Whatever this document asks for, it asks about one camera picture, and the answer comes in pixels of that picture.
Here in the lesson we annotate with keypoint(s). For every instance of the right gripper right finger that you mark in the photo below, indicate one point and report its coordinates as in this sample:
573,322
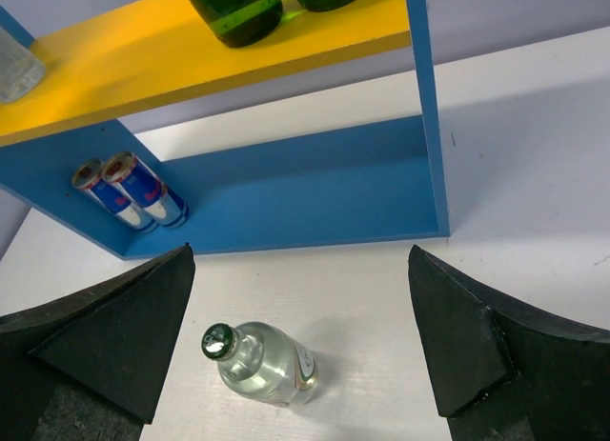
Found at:
501,369

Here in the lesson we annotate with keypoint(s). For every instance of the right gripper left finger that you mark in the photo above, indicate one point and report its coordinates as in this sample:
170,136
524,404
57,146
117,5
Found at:
92,365

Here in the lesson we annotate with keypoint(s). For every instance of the Pocari Sweat bottle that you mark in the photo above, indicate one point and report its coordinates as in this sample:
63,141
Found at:
21,71

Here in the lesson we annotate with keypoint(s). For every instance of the green Perrier bottle red label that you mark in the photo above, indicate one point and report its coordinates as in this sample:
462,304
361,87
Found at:
239,23

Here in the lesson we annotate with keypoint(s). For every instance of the blue and yellow shelf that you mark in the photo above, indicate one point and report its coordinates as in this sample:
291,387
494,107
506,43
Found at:
366,182

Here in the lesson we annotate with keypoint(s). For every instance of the rear clear glass bottle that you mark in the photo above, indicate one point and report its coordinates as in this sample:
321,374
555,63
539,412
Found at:
261,363

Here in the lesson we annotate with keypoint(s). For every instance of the left Red Bull can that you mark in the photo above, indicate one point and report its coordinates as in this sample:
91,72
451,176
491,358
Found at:
88,180

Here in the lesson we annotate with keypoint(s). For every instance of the red bull can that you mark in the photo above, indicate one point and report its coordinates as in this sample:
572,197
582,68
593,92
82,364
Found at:
129,174
88,180

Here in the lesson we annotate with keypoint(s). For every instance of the right Red Bull can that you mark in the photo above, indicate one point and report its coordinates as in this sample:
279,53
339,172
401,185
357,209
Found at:
129,174

